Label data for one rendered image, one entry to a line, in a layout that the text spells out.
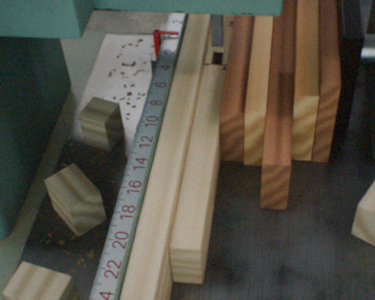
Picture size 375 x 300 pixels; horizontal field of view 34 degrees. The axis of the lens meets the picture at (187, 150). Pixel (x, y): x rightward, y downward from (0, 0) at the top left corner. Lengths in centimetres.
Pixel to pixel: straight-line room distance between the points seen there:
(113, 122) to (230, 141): 19
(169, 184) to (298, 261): 10
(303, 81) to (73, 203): 22
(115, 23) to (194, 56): 175
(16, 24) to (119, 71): 30
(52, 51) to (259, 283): 35
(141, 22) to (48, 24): 179
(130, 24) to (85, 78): 150
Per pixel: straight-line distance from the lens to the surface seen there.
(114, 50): 76
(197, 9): 44
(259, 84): 45
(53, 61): 65
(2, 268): 57
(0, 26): 45
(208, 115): 45
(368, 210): 41
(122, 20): 224
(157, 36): 50
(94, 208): 55
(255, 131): 44
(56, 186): 55
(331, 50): 45
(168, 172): 40
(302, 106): 44
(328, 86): 42
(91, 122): 61
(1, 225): 56
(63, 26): 43
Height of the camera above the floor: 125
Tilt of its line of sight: 46 degrees down
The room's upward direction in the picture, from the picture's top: 5 degrees counter-clockwise
